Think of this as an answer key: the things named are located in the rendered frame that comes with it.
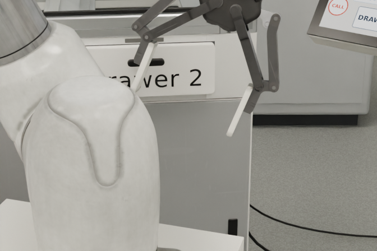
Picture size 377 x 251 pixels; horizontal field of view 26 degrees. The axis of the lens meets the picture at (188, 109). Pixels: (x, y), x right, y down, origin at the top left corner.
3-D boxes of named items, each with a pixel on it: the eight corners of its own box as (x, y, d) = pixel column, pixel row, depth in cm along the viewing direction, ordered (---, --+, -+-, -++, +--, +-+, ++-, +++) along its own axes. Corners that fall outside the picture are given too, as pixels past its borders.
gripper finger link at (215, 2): (223, 6, 101) (218, -5, 100) (143, 43, 103) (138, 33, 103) (226, 4, 104) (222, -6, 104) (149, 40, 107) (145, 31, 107)
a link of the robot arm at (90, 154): (45, 292, 96) (32, 121, 88) (23, 217, 112) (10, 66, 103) (176, 267, 101) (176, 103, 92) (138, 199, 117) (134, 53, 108)
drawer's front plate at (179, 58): (214, 93, 172) (215, 44, 168) (76, 99, 170) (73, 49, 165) (213, 91, 174) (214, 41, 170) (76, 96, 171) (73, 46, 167)
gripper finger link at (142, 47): (155, 29, 104) (134, 20, 104) (140, 65, 105) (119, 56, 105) (157, 28, 105) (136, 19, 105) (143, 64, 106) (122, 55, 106)
